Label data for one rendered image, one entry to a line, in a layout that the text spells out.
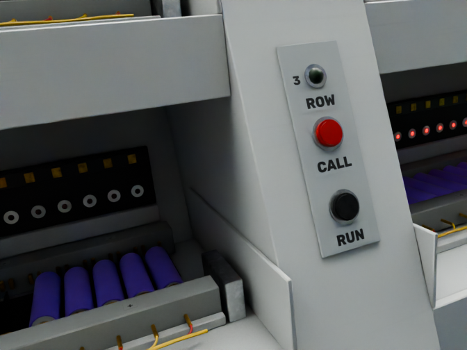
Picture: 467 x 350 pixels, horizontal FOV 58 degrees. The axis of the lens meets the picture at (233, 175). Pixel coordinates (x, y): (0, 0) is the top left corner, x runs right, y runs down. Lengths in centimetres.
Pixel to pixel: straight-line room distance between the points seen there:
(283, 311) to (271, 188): 7
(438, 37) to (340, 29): 8
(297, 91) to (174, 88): 7
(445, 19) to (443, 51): 2
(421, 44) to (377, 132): 8
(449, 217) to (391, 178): 13
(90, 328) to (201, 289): 7
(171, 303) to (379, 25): 22
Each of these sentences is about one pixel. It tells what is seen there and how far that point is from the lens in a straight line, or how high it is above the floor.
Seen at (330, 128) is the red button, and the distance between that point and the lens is 25.
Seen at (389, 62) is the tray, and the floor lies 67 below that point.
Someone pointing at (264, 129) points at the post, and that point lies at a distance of 23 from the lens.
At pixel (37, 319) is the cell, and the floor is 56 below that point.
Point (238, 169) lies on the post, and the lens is 26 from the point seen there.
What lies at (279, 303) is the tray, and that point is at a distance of 24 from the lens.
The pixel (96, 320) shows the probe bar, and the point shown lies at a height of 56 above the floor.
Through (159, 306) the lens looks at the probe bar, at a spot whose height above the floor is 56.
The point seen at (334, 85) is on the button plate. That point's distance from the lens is 26.
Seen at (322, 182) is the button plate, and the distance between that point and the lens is 25.
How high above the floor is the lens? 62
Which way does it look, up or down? 1 degrees up
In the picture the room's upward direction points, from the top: 12 degrees counter-clockwise
